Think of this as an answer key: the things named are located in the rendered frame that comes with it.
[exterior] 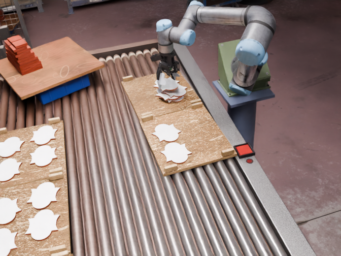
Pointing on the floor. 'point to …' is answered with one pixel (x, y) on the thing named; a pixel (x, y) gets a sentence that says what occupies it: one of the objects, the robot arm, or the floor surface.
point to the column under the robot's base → (244, 110)
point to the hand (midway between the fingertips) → (166, 83)
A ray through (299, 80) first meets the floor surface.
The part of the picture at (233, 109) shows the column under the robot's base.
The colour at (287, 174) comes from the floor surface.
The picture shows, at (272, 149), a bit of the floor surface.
